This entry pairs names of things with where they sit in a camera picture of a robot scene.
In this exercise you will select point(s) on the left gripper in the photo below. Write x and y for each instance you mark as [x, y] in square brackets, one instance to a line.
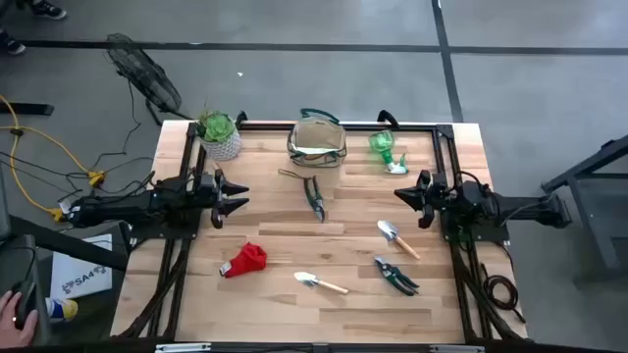
[206, 193]

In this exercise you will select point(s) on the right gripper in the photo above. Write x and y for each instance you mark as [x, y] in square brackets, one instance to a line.
[434, 193]

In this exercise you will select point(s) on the green spray bottle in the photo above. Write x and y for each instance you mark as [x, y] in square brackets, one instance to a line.
[382, 143]

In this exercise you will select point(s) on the red gardening glove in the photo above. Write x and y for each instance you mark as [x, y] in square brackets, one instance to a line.
[247, 260]

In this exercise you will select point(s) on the beige green-trimmed gardening bag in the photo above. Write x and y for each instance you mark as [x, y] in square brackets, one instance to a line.
[314, 139]

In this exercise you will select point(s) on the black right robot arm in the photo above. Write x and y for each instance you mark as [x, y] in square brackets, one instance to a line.
[520, 208]

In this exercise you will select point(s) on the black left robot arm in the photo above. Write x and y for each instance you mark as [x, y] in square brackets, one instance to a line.
[122, 208]

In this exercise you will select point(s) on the succulent in white patterned pot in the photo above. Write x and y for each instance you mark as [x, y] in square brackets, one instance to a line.
[221, 142]

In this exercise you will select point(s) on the black floor fan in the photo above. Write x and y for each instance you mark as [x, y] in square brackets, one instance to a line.
[147, 78]

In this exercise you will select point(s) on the white printed cardboard box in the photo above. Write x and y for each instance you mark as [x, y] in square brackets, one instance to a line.
[83, 267]

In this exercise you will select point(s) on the black workstation desk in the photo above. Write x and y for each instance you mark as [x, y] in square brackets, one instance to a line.
[73, 245]

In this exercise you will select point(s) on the black metal stand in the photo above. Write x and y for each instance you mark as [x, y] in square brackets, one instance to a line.
[589, 196]

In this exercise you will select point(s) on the yellow blue white object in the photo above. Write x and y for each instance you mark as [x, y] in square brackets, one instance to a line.
[66, 309]

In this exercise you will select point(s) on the black computer mouse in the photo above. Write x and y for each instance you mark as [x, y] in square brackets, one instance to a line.
[27, 299]

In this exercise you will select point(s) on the person's hand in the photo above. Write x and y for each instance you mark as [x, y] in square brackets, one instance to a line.
[15, 336]

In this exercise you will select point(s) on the person's shoe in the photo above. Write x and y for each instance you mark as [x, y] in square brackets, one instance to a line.
[49, 10]
[14, 46]

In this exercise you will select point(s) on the black aluminium table frame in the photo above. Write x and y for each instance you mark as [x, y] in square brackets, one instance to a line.
[343, 126]

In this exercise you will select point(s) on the silver edge bracket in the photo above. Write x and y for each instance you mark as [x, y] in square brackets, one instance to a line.
[456, 348]
[181, 347]

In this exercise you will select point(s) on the black floor bracket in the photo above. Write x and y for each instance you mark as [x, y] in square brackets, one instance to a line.
[29, 109]

